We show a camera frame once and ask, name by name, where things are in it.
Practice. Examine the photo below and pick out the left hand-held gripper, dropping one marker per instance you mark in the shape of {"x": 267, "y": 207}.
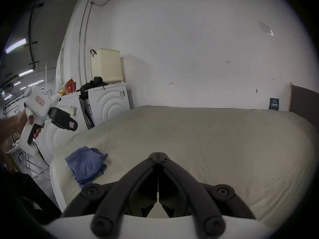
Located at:
{"x": 41, "y": 101}

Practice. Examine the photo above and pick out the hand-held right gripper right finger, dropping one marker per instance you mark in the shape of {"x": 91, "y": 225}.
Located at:
{"x": 187, "y": 185}

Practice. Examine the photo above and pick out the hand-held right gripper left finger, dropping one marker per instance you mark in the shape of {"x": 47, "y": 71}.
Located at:
{"x": 132, "y": 183}

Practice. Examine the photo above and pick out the person's left forearm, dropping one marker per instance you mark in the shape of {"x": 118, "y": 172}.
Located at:
{"x": 8, "y": 131}

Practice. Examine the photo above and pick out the person's left hand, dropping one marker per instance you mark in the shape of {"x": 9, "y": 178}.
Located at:
{"x": 23, "y": 119}

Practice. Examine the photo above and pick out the white washing machine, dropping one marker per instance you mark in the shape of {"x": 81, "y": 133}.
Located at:
{"x": 66, "y": 133}
{"x": 108, "y": 106}

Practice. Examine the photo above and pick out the red snack bags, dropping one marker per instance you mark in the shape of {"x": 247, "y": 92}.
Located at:
{"x": 68, "y": 87}

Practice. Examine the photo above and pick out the bed with beige sheet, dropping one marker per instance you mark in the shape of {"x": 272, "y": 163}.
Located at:
{"x": 211, "y": 146}

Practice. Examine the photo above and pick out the black bundled clothing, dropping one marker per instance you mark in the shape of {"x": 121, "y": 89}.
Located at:
{"x": 93, "y": 83}

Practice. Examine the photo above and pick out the blue garment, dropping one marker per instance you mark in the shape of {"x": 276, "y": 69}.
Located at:
{"x": 86, "y": 164}

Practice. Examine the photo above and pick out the cream plastic laundry basket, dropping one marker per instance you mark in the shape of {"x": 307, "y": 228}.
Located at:
{"x": 107, "y": 65}

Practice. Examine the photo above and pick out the person's legs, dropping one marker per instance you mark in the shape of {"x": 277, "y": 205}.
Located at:
{"x": 27, "y": 195}

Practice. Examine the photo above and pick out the small dark blue card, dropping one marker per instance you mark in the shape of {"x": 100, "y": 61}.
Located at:
{"x": 274, "y": 104}

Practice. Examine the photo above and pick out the brown padded headboard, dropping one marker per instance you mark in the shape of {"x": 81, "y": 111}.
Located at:
{"x": 304, "y": 103}

